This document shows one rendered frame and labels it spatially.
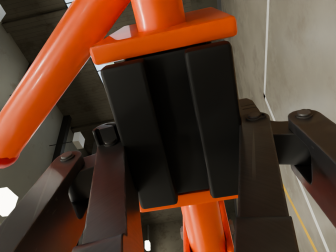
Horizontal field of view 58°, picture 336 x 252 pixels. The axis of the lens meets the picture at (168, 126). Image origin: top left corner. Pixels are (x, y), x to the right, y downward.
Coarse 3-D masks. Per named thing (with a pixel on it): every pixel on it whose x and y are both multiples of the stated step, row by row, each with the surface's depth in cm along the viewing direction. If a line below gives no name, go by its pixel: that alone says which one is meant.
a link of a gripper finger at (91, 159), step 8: (88, 160) 13; (88, 168) 13; (80, 176) 13; (88, 176) 13; (72, 184) 13; (80, 184) 13; (88, 184) 13; (72, 192) 13; (80, 192) 13; (88, 192) 13; (72, 200) 13; (80, 200) 13
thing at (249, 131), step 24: (264, 120) 12; (240, 144) 11; (264, 144) 10; (240, 168) 9; (264, 168) 9; (240, 192) 8; (264, 192) 8; (240, 216) 7; (264, 216) 7; (288, 216) 7; (240, 240) 6; (264, 240) 6; (288, 240) 6
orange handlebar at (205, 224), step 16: (144, 0) 12; (160, 0) 12; (176, 0) 12; (144, 16) 13; (160, 16) 12; (176, 16) 13; (192, 208) 16; (208, 208) 16; (224, 208) 21; (192, 224) 17; (208, 224) 17; (224, 224) 19; (192, 240) 18; (208, 240) 17; (224, 240) 18
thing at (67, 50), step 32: (96, 0) 14; (128, 0) 15; (64, 32) 15; (96, 32) 15; (32, 64) 16; (64, 64) 15; (32, 96) 16; (0, 128) 17; (32, 128) 17; (0, 160) 18
